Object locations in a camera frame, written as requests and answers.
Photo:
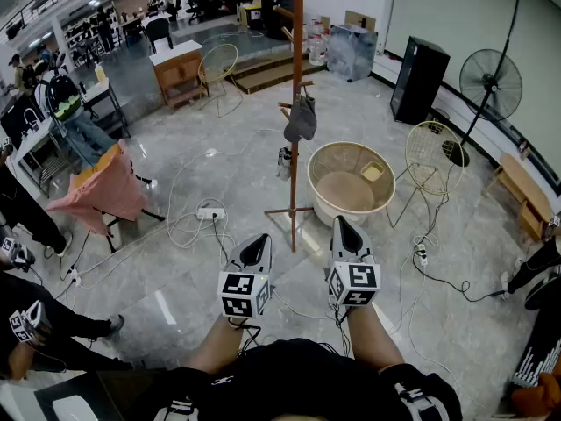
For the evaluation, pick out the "pink cloth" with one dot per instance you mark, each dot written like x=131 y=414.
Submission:
x=109 y=187

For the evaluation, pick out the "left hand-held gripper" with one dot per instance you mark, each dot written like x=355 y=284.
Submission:
x=243 y=294

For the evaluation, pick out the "black green backpack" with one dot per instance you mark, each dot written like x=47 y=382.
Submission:
x=63 y=97

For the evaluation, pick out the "orange chair black legs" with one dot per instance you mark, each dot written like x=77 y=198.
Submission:
x=90 y=178

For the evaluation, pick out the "black office chair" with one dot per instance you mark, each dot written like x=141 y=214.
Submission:
x=158 y=31

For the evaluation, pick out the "wooden step platform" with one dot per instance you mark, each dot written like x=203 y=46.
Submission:
x=271 y=75

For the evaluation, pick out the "black mezzanine railing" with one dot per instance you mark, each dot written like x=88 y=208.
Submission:
x=39 y=0

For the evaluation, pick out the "white table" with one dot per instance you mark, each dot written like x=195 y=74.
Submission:
x=103 y=92

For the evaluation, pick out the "person's right forearm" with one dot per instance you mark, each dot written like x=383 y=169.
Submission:
x=372 y=336

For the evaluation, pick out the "wooden coat rack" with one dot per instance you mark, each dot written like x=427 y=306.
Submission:
x=297 y=42

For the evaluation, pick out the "grey marbled box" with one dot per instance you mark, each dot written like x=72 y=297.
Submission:
x=352 y=51

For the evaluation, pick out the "black yellow bin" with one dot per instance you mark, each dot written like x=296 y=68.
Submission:
x=253 y=15

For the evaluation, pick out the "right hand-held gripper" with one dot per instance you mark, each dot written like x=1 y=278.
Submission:
x=352 y=281

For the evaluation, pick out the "grey cap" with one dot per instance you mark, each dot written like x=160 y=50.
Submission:
x=301 y=121

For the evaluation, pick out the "person's left forearm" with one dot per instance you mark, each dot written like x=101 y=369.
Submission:
x=219 y=344

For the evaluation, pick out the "white power strip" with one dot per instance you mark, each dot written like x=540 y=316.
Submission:
x=210 y=213
x=421 y=254
x=75 y=276

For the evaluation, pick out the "person's black shirt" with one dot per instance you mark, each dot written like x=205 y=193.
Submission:
x=298 y=380

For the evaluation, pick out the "yellow square tray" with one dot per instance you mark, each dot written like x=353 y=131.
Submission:
x=372 y=172

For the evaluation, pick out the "wooden cabinet white top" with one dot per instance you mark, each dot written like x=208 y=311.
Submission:
x=179 y=75

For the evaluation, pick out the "large clear water jug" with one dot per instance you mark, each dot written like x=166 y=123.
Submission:
x=316 y=26
x=316 y=48

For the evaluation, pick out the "cardboard box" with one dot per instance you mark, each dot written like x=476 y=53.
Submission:
x=360 y=19

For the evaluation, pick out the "wooden bench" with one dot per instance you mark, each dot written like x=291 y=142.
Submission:
x=523 y=182

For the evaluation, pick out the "large pale roller screen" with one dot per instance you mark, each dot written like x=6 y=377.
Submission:
x=464 y=11

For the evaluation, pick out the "black standing fan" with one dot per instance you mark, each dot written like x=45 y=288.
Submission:
x=491 y=83

